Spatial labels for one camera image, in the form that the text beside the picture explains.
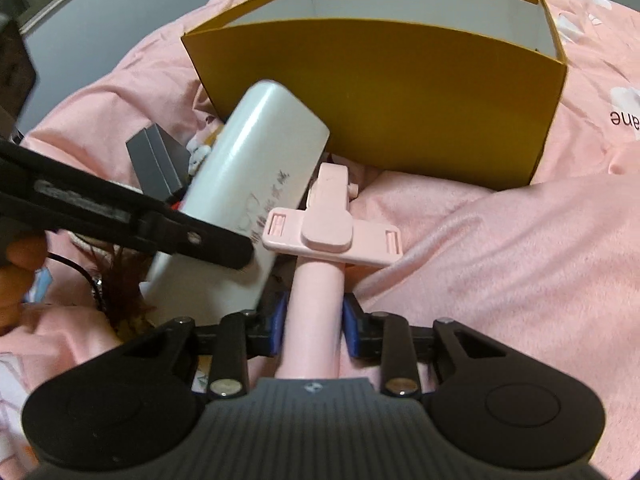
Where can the orange cardboard box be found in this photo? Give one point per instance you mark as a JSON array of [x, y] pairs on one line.
[[462, 90]]

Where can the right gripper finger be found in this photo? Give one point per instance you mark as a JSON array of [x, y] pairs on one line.
[[42, 194]]

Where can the red panda plush toy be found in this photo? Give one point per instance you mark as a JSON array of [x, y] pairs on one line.
[[200, 146]]

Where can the pink phone holder stick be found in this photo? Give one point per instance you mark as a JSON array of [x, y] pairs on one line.
[[326, 239]]

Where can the pink patterned duvet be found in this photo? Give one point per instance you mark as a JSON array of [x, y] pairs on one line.
[[551, 270]]

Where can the grey small box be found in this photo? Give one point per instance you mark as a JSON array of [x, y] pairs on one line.
[[161, 164]]

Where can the person's hand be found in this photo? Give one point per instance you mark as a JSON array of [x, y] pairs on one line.
[[25, 256]]

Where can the white rectangular power bank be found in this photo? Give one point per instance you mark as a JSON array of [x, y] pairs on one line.
[[264, 158]]

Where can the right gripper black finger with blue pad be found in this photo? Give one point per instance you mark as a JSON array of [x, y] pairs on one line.
[[389, 341], [231, 344]]

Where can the red green feather toy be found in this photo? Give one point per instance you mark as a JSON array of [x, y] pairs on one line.
[[121, 271]]

